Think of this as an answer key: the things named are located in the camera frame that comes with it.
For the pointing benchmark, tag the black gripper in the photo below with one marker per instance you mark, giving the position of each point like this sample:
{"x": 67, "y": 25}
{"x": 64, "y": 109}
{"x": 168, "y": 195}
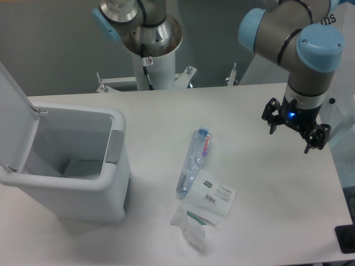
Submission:
{"x": 300, "y": 120}

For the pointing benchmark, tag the crushed clear plastic bottle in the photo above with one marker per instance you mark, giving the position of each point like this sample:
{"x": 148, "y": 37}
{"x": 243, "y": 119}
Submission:
{"x": 194, "y": 160}

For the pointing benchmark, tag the white plastic packaging bag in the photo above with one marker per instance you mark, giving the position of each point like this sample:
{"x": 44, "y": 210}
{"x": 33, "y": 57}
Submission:
{"x": 208, "y": 203}

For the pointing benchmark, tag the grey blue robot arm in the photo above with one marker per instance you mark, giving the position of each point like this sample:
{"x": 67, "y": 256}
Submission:
{"x": 144, "y": 27}

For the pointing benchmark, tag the white trash can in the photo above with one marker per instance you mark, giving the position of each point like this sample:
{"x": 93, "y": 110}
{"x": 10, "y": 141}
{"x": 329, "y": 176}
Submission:
{"x": 78, "y": 165}

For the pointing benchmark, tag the white trash can lid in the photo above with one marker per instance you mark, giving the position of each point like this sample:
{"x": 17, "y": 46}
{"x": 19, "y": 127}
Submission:
{"x": 19, "y": 123}

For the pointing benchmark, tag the black device at table edge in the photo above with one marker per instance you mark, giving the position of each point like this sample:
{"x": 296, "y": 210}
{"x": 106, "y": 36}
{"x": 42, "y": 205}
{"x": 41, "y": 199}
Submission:
{"x": 345, "y": 237}

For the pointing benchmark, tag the white metal base frame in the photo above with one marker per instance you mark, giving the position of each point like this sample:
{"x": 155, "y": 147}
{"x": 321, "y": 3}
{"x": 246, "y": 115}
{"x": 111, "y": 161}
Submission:
{"x": 182, "y": 81}

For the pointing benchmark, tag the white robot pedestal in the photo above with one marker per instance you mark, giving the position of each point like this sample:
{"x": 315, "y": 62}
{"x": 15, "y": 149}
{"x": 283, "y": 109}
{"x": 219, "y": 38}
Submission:
{"x": 161, "y": 71}

